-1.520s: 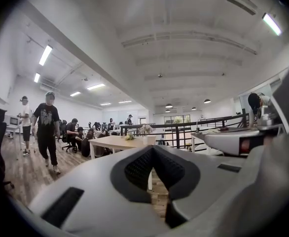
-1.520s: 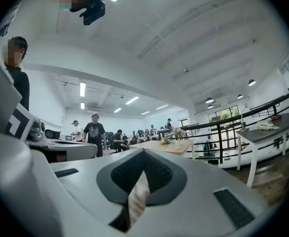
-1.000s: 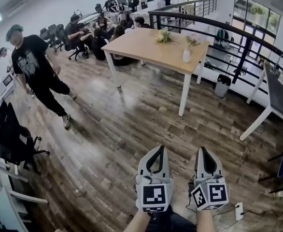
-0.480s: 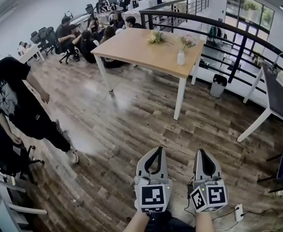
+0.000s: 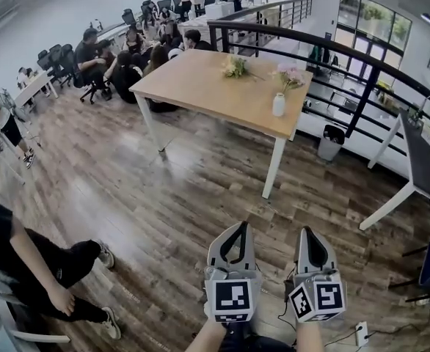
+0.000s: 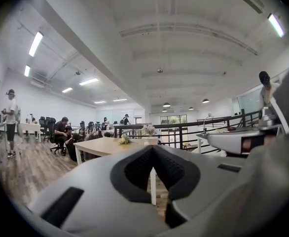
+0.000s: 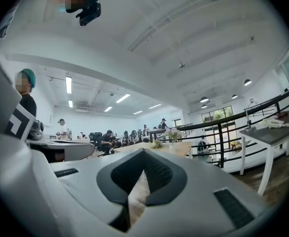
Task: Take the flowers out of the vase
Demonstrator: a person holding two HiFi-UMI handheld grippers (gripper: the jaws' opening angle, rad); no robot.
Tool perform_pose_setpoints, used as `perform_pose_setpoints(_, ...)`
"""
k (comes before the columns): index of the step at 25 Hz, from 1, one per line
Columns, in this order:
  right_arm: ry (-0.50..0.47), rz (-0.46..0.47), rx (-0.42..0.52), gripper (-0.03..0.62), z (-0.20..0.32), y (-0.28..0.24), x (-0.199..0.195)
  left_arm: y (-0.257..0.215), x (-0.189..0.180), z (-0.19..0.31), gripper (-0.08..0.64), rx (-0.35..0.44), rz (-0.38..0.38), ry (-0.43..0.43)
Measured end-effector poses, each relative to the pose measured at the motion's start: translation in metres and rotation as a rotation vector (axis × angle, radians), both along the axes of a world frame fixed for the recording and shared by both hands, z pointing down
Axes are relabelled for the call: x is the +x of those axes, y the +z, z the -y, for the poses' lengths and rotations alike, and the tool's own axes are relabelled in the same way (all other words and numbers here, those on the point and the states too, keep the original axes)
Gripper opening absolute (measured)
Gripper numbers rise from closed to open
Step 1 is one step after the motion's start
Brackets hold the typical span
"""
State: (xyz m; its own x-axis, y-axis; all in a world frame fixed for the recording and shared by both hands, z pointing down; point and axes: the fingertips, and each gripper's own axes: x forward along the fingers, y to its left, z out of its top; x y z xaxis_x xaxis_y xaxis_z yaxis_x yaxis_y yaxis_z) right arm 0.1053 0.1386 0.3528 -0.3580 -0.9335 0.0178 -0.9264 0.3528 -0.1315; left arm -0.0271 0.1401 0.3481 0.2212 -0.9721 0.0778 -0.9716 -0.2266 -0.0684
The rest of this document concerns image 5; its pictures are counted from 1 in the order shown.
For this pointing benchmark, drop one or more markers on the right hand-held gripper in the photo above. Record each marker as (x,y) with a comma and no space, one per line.
(328,295)

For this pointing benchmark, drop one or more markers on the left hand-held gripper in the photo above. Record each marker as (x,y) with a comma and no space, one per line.
(233,295)

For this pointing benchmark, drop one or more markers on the white plastic bottle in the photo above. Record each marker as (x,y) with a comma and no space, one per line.
(279,105)

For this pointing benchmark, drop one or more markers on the pink flowers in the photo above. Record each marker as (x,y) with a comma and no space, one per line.
(290,75)

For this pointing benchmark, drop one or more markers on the person's left forearm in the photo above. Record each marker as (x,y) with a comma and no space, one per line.
(204,339)

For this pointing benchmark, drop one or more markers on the person's right forearm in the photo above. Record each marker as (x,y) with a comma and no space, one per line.
(309,339)

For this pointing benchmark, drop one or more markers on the white power strip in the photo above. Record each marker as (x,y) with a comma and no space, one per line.
(361,334)

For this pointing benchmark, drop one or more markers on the person's black trousers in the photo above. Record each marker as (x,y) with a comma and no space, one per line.
(251,343)

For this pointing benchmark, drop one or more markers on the grey trash bin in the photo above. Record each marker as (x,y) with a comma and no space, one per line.
(330,145)

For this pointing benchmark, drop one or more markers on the dark desk with white legs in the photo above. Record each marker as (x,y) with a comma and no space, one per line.
(422,167)

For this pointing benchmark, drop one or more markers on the wooden table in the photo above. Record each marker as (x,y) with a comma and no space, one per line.
(207,90)

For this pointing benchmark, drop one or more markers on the silver desk lamp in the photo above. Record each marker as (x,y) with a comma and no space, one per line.
(417,116)

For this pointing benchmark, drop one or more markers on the yellow flower bunch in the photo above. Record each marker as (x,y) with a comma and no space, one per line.
(235,68)

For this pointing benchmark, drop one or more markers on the long white desk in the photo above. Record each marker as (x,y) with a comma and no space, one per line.
(196,22)

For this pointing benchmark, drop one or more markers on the white box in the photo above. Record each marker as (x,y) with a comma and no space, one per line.
(218,10)

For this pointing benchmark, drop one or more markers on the large glass window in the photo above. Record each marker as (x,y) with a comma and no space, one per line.
(374,17)

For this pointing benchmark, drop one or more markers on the small white desk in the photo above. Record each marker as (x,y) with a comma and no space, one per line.
(35,83)

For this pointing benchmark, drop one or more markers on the black pendant lamp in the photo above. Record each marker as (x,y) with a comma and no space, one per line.
(426,18)

